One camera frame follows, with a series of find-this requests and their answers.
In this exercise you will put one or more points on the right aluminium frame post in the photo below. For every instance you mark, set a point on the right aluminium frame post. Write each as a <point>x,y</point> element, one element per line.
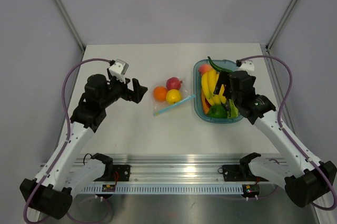
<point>281,24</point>

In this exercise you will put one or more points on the blue plastic fruit basket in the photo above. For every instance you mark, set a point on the blue plastic fruit basket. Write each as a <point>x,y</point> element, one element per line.
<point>197,89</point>

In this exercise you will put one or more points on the green chili pepper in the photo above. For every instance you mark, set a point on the green chili pepper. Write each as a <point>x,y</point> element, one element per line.
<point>216,67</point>

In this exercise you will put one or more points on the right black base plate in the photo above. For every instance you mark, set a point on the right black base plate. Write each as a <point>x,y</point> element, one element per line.
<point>235,173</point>

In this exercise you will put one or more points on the right small circuit board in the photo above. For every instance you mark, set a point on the right small circuit board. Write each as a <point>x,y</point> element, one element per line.
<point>251,191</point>

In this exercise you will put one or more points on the small circuit board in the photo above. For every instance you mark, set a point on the small circuit board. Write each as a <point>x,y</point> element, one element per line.
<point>108,188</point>
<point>251,191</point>

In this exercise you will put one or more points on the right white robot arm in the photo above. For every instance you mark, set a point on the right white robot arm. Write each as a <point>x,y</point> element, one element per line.
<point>306,178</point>

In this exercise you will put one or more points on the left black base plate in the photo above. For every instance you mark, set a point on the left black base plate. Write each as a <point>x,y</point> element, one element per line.
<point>121,172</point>

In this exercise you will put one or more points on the aluminium frame post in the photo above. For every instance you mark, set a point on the aluminium frame post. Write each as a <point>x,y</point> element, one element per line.
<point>70,25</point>
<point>281,24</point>

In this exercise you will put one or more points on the clear zip top bag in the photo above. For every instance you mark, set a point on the clear zip top bag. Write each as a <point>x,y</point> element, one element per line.
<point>161,107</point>

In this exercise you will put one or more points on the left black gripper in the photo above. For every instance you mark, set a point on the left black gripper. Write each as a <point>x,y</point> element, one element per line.
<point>136,95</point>

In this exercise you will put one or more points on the left aluminium frame post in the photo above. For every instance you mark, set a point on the left aluminium frame post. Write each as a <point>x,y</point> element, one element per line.
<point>70,25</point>

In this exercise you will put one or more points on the yellow apple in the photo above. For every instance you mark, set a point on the yellow apple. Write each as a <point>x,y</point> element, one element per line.
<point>173,96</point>

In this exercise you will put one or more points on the orange carrot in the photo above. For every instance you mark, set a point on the orange carrot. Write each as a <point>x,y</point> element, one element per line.
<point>205,104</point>

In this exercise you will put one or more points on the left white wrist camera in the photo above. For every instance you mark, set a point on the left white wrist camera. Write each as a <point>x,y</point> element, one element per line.
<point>117,69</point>

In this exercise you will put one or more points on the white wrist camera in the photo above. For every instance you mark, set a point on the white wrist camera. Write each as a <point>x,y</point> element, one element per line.
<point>246,65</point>
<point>117,69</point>

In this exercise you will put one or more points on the yellow banana bunch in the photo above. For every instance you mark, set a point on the yellow banana bunch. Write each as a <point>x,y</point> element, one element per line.
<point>208,84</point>

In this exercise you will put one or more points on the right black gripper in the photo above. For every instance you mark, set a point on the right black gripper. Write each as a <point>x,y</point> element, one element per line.
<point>222,79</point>

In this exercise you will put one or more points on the green celery stalk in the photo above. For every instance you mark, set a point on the green celery stalk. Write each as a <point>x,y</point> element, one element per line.
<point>233,112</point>

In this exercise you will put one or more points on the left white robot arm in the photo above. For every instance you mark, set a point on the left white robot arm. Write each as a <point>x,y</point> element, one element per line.
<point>53,189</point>

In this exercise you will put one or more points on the left small circuit board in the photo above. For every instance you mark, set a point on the left small circuit board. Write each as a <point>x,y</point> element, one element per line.
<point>108,188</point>

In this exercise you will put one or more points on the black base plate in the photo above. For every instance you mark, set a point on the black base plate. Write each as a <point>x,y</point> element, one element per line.
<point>235,173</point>
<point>121,172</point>

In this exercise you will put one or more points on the orange fruit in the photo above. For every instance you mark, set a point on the orange fruit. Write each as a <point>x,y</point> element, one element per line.
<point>159,93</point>

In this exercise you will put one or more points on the green bell pepper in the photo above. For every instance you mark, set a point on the green bell pepper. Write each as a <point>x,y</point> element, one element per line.
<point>217,112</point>

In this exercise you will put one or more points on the aluminium mounting rail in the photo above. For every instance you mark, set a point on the aluminium mounting rail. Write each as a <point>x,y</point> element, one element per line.
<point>175,169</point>

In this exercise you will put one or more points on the bright red apple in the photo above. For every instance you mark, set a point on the bright red apple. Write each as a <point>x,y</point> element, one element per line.
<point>173,83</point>

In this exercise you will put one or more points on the pink peach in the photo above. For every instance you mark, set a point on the pink peach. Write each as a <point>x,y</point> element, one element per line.
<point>204,68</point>

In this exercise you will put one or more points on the white slotted cable duct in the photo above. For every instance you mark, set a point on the white slotted cable duct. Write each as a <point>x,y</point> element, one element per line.
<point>173,189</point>

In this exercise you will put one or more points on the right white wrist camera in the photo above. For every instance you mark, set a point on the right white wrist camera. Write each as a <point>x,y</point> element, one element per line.
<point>246,65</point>

